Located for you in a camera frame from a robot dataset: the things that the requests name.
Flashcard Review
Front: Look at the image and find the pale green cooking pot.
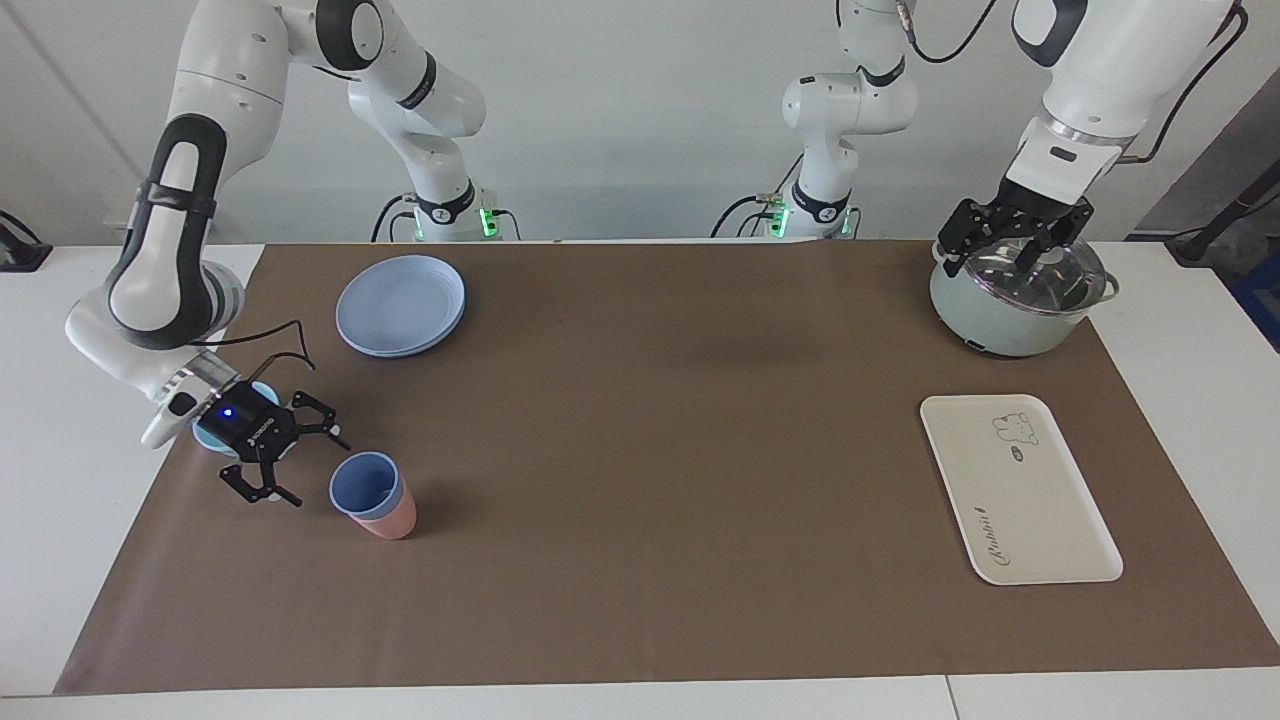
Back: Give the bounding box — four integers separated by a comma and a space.
929, 240, 1121, 359

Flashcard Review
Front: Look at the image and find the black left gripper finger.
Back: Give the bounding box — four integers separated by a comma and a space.
937, 198, 1013, 278
1015, 200, 1094, 288

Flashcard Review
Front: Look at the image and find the black stand foot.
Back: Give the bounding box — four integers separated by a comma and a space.
1128, 188, 1280, 267

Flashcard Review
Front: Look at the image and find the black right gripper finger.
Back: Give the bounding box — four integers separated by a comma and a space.
283, 392, 352, 451
220, 452, 305, 509

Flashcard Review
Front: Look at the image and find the glass pot lid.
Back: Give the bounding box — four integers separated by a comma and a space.
944, 238, 1109, 317

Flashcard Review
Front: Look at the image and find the brown table mat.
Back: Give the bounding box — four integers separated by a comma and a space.
53, 240, 1280, 696

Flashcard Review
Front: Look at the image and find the light blue bowl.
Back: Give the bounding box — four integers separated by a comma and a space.
190, 380, 281, 459

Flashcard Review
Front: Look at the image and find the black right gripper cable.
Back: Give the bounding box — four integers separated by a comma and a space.
190, 320, 317, 377

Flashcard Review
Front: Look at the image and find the black base cable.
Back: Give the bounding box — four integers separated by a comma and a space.
370, 193, 421, 242
710, 150, 806, 240

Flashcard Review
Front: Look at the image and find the lavender blue plate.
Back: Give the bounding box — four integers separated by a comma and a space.
335, 255, 468, 359

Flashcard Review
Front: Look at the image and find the blue ribbed cup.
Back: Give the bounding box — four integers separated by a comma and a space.
329, 452, 406, 522

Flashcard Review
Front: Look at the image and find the pink cup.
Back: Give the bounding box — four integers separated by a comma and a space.
345, 482, 418, 542

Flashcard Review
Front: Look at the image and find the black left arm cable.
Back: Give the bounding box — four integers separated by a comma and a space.
895, 0, 1251, 164

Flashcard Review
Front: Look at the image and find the black desk clamp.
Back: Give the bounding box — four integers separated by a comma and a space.
0, 210, 53, 273

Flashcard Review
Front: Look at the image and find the cream rabbit print tray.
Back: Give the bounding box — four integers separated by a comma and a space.
920, 394, 1125, 586

